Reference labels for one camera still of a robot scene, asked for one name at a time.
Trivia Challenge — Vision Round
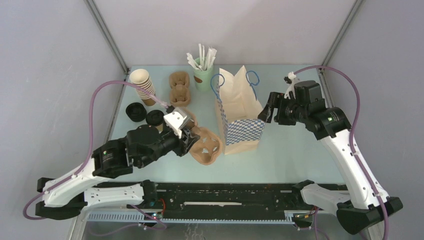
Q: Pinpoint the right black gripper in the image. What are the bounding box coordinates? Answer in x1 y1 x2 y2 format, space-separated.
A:
257 91 307 126

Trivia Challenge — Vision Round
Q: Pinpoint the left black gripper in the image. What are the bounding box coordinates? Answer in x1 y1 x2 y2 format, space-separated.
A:
139 124 201 168

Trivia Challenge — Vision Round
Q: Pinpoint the brown pulp cup carrier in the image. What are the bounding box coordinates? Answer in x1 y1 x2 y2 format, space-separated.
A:
183 107 223 165

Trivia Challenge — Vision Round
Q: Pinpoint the blue checkered paper bag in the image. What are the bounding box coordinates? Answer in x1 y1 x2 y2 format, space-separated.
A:
210 65 265 155

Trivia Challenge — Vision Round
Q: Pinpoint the black plastic cup lid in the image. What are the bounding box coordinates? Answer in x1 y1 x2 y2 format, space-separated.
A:
145 109 164 127

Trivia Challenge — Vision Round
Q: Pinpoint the brown paper coffee cup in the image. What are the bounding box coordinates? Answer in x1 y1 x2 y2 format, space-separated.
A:
155 123 164 133

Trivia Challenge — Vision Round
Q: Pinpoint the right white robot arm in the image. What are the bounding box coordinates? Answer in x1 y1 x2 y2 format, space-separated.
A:
258 80 403 235

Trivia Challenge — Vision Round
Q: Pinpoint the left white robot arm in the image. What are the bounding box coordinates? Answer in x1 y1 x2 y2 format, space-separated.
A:
35 124 201 220

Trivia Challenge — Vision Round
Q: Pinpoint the stack of black lids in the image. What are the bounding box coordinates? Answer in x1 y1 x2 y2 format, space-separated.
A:
125 102 147 123

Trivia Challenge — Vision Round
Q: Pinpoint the green straw holder cup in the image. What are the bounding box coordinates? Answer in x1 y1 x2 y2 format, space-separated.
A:
193 66 214 92

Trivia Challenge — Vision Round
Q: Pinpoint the stack of paper cups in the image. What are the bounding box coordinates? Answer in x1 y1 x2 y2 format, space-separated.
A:
129 69 156 107

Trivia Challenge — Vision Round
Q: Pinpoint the white wrapped straws bundle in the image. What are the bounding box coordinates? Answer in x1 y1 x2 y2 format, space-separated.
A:
186 43 218 72

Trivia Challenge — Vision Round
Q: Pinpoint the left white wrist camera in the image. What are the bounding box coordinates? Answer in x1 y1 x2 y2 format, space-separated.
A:
163 106 192 139

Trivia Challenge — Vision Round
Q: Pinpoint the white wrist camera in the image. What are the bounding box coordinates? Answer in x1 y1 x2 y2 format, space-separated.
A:
284 71 300 100
163 106 192 139

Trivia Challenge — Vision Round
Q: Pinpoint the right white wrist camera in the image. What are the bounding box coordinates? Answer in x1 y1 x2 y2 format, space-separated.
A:
284 71 300 100

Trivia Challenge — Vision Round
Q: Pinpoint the aluminium frame rail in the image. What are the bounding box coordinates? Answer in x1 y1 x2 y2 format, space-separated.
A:
86 205 315 229

